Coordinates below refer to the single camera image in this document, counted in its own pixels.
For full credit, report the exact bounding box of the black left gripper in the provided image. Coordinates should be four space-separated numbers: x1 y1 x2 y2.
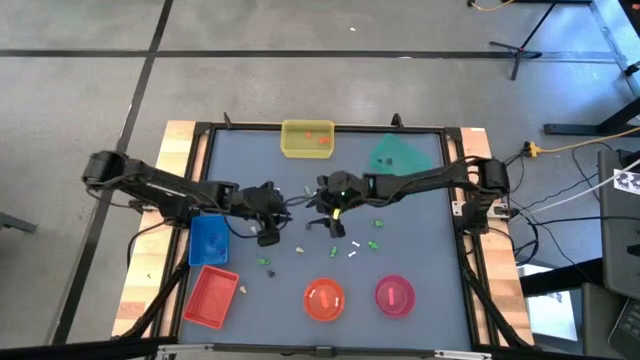
234 180 294 248

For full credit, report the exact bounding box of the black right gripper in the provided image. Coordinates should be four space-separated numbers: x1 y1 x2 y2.
315 169 369 239

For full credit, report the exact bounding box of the blue rectangular plastic bin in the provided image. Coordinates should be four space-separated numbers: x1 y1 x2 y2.
188 214 231 267

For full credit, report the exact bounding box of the orange round plastic bowl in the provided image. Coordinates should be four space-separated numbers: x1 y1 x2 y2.
303 277 347 323

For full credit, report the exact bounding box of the yellow rectangular plastic bin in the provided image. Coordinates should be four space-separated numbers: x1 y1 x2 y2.
280 118 336 160

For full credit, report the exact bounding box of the red rectangular plastic basket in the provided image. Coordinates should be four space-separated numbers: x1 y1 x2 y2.
183 264 241 331

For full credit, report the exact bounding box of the teal rectangular plastic bin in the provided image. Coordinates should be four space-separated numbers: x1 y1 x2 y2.
368 133 434 177

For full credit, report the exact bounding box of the pink round plastic bowl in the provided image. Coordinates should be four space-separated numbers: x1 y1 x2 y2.
374 274 417 320

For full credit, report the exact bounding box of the wooden table board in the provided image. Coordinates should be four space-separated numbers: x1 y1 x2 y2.
110 119 535 346

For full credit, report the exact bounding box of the white floor paper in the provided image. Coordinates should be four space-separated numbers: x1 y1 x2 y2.
524 292 579 342

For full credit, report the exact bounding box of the grey floor stand foot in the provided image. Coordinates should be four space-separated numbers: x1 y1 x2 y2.
0 212 39 235

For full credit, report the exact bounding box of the black tripod stand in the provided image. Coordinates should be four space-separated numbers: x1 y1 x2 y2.
488 0 559 82

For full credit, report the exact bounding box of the grey box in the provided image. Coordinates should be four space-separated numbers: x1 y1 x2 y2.
582 282 640 360

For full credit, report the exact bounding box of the white fiducial tag paper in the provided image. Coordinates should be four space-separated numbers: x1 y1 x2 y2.
613 168 640 196

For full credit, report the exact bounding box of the yellow extension cable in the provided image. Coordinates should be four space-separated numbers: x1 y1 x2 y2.
468 0 516 13
522 127 640 157

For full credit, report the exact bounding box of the black desk frame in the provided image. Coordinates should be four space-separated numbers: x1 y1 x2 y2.
543 0 640 137

